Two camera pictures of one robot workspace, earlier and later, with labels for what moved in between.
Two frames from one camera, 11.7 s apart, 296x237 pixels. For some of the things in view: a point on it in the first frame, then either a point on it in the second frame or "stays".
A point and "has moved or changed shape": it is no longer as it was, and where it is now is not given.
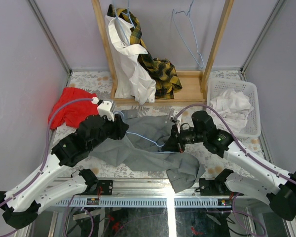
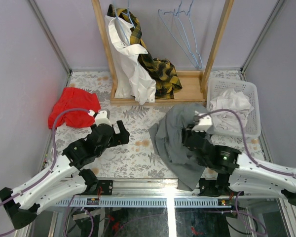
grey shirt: (142, 148) has moved or changed shape
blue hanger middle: (128, 14) stays
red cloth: (74, 112) stays
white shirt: (234, 107) stays
